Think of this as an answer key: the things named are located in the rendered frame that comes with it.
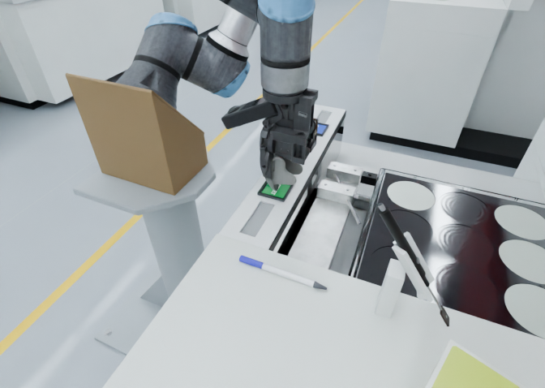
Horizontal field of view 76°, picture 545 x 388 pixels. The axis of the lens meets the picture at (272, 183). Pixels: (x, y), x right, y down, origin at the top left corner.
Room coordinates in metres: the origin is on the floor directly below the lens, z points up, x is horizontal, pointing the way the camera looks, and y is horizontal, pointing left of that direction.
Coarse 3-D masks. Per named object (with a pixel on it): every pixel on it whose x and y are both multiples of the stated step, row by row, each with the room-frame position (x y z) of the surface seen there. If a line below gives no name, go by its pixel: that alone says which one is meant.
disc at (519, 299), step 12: (516, 288) 0.35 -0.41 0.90; (528, 288) 0.35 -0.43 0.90; (540, 288) 0.35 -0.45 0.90; (504, 300) 0.33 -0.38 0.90; (516, 300) 0.33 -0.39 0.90; (528, 300) 0.33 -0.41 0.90; (540, 300) 0.33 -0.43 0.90; (516, 312) 0.31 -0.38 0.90; (528, 312) 0.31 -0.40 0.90; (540, 312) 0.31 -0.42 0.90; (528, 324) 0.29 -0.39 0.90; (540, 324) 0.29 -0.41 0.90; (540, 336) 0.27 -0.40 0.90
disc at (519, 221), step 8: (504, 208) 0.55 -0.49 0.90; (512, 208) 0.55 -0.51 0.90; (520, 208) 0.55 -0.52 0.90; (496, 216) 0.52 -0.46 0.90; (504, 216) 0.52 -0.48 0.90; (512, 216) 0.52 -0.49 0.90; (520, 216) 0.52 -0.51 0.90; (528, 216) 0.52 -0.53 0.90; (536, 216) 0.52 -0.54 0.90; (504, 224) 0.50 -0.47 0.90; (512, 224) 0.50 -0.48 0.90; (520, 224) 0.50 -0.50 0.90; (528, 224) 0.50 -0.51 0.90; (536, 224) 0.50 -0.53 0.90; (544, 224) 0.50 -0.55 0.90; (512, 232) 0.48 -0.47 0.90; (520, 232) 0.48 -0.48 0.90; (528, 232) 0.48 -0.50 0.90; (536, 232) 0.48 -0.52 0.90; (544, 232) 0.48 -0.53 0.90
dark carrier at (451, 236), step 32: (384, 192) 0.60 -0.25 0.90; (448, 192) 0.60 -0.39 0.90; (384, 224) 0.50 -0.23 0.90; (416, 224) 0.50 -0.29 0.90; (448, 224) 0.50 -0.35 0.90; (480, 224) 0.50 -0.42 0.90; (384, 256) 0.42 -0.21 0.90; (448, 256) 0.42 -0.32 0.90; (480, 256) 0.42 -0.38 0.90; (448, 288) 0.35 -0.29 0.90; (480, 288) 0.35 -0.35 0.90; (544, 288) 0.35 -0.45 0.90; (512, 320) 0.29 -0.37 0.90
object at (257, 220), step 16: (320, 112) 0.87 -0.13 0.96; (336, 112) 0.87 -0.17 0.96; (320, 144) 0.70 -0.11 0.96; (304, 176) 0.58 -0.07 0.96; (256, 192) 0.53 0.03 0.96; (240, 208) 0.48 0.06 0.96; (256, 208) 0.49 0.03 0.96; (272, 208) 0.49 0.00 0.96; (288, 208) 0.48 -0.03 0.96; (240, 224) 0.44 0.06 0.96; (256, 224) 0.44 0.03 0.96; (272, 224) 0.44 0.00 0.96; (240, 240) 0.40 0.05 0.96; (256, 240) 0.40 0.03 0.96; (272, 240) 0.40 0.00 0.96
